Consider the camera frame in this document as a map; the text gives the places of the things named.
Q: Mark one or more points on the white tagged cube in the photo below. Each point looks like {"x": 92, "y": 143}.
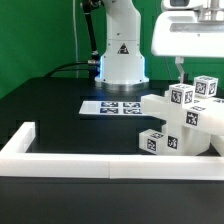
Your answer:
{"x": 205, "y": 86}
{"x": 181, "y": 94}

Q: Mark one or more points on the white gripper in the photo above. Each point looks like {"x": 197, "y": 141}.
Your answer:
{"x": 180, "y": 34}

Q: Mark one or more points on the white U-shaped fence frame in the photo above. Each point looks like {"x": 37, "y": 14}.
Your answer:
{"x": 16, "y": 161}

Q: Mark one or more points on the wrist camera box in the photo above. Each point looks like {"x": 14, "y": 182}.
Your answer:
{"x": 178, "y": 5}

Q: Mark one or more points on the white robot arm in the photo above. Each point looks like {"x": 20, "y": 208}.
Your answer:
{"x": 122, "y": 65}

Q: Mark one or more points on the white chair seat part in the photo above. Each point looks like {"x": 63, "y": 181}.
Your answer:
{"x": 184, "y": 141}

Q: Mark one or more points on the white chair back frame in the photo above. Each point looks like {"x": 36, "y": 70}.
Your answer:
{"x": 206, "y": 115}

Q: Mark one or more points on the white marker sheet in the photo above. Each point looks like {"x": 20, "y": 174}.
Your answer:
{"x": 111, "y": 108}

